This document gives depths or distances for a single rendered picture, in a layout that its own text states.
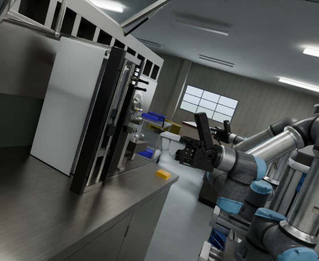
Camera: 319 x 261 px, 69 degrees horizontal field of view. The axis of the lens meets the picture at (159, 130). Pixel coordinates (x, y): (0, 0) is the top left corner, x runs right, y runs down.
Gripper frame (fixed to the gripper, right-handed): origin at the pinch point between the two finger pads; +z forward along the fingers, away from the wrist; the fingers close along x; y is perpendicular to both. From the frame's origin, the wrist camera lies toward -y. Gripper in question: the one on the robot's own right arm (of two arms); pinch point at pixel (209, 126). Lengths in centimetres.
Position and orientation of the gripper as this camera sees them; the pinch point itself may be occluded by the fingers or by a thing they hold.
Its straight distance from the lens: 187.6
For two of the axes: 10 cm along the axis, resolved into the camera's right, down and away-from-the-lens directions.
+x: 7.2, 0.0, 6.9
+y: -2.2, 9.5, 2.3
